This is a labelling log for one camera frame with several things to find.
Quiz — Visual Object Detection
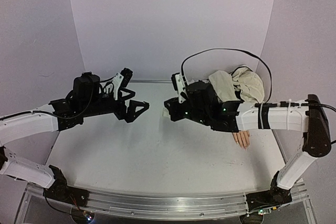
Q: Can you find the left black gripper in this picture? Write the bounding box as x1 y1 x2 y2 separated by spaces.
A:
82 89 150 123

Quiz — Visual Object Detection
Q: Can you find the white nail polish bottle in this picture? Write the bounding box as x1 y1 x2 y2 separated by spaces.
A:
162 108 170 118

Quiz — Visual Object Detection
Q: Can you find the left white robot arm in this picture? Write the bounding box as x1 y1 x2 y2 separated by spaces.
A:
1 68 150 201

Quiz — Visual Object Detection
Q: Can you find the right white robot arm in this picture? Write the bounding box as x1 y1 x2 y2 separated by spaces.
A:
164 80 332 190

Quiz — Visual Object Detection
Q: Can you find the beige jacket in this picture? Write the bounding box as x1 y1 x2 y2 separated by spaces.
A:
203 65 265 103

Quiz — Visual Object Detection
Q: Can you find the mannequin hand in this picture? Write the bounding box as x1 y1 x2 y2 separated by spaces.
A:
233 131 250 150

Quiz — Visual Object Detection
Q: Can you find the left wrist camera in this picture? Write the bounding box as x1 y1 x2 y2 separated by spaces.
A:
112 68 133 100

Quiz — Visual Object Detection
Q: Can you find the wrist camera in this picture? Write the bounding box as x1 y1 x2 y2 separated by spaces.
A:
171 73 187 103
112 68 133 100

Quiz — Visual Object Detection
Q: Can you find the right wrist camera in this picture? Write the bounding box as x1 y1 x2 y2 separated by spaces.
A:
171 73 187 103

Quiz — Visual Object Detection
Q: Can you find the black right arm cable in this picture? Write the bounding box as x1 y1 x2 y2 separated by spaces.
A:
180 48 336 146

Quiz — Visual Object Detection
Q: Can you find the aluminium front rail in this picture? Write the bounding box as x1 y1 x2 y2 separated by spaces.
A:
15 180 317 223

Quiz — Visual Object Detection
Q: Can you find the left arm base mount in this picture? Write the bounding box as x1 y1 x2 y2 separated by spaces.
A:
43 165 89 207

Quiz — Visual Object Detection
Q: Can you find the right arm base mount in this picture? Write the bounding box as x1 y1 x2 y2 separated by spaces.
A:
246 171 292 214

